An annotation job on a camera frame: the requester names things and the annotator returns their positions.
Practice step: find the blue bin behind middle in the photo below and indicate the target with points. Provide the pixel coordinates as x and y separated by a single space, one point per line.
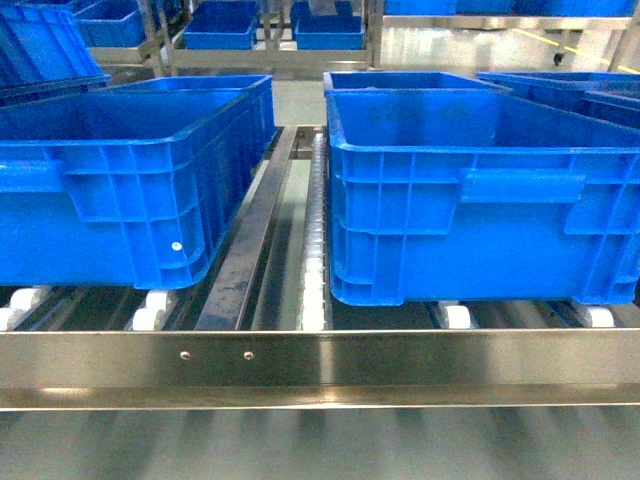
340 82

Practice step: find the tilted blue bin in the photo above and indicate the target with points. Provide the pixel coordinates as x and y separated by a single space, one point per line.
43 54

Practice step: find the blue bin front left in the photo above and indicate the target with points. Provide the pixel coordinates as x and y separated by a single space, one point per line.
123 189

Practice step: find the blue bin behind left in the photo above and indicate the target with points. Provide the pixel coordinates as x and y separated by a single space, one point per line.
258 87

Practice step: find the blue bin behind right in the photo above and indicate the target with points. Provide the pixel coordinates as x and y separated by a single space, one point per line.
564 90

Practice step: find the steel shelf rack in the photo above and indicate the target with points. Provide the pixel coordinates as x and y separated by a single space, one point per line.
263 330

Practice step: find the blue bin front middle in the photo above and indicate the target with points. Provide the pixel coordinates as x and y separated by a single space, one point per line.
471 195

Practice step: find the blue bin front right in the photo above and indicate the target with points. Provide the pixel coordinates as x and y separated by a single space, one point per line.
619 106

